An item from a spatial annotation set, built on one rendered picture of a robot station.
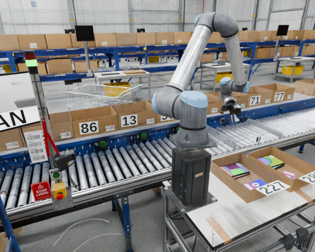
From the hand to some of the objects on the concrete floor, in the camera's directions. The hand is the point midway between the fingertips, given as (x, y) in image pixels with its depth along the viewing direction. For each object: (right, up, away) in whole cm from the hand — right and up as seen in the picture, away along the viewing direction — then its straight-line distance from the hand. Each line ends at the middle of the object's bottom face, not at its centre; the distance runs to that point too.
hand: (237, 116), depth 165 cm
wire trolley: (-139, -40, +204) cm, 250 cm away
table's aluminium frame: (+2, -117, +18) cm, 119 cm away
